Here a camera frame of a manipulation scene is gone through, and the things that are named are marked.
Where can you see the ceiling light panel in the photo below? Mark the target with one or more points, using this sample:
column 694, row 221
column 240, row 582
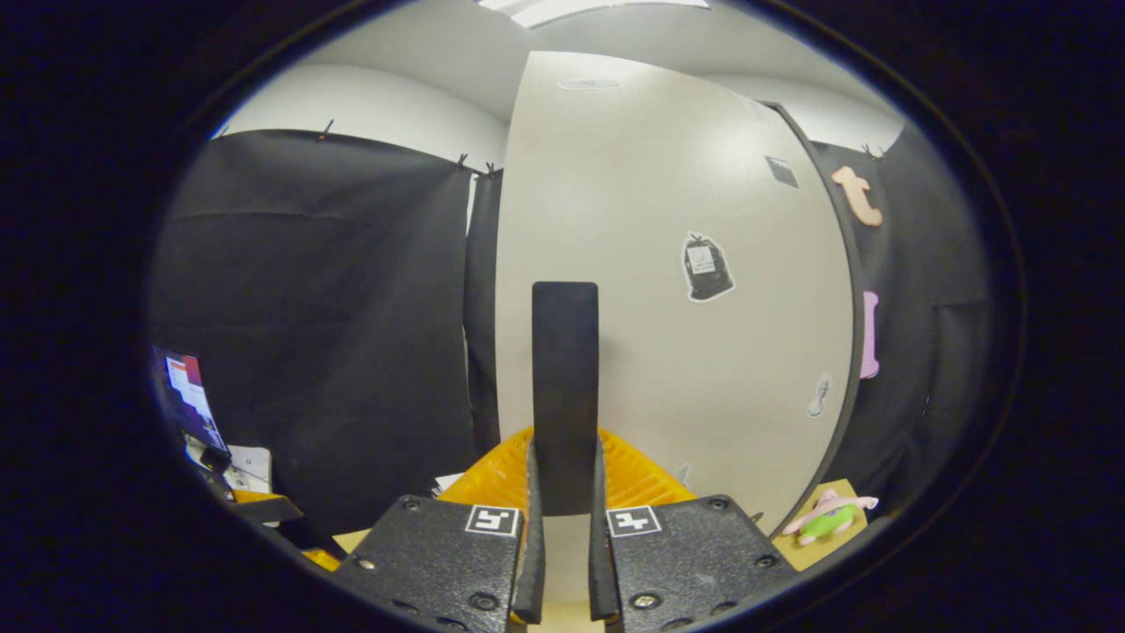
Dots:
column 598, row 9

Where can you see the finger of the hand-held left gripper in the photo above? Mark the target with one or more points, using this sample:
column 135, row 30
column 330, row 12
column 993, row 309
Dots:
column 268, row 511
column 322, row 560

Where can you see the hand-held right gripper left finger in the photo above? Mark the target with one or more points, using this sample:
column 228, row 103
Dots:
column 532, row 571

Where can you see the dark grey cabinet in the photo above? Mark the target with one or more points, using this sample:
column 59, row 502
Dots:
column 855, row 352

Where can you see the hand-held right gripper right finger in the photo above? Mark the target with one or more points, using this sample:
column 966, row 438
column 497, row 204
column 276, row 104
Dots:
column 602, row 571

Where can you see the white paper sheet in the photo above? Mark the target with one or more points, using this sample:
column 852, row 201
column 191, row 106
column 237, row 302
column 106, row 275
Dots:
column 250, row 469

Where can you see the beige cabinet door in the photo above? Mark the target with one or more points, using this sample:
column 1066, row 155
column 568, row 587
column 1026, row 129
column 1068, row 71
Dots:
column 668, row 176

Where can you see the black backdrop cloth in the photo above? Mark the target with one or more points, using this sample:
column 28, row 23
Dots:
column 325, row 308

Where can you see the pink and green starfish toy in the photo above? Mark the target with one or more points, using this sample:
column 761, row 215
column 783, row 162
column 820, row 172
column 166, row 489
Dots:
column 826, row 519

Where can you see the computer screen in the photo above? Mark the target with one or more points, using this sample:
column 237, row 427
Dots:
column 192, row 396

